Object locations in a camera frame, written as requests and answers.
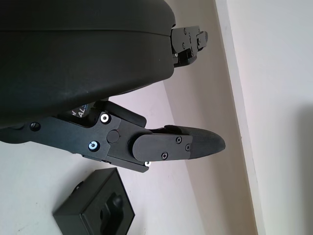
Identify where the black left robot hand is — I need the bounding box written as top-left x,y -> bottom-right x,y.
0,0 -> 226,175

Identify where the black open box base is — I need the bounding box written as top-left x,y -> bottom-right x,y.
53,168 -> 136,235

